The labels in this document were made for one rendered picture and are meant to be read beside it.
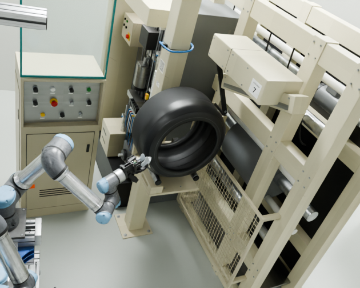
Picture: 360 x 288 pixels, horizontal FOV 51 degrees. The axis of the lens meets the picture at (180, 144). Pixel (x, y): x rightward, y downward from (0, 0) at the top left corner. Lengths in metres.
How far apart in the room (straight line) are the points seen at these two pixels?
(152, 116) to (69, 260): 1.40
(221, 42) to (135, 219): 1.64
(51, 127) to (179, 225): 1.45
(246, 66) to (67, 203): 1.93
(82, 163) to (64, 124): 0.39
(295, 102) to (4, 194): 1.60
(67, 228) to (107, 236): 0.33
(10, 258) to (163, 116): 1.08
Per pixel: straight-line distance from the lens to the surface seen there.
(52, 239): 3.25
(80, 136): 2.91
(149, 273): 3.13
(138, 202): 3.11
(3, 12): 1.41
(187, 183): 2.68
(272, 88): 2.05
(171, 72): 2.46
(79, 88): 2.74
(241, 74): 2.18
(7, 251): 1.70
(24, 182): 2.27
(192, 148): 2.70
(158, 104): 2.27
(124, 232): 3.32
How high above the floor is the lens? 2.50
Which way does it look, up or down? 34 degrees down
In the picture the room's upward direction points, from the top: 16 degrees clockwise
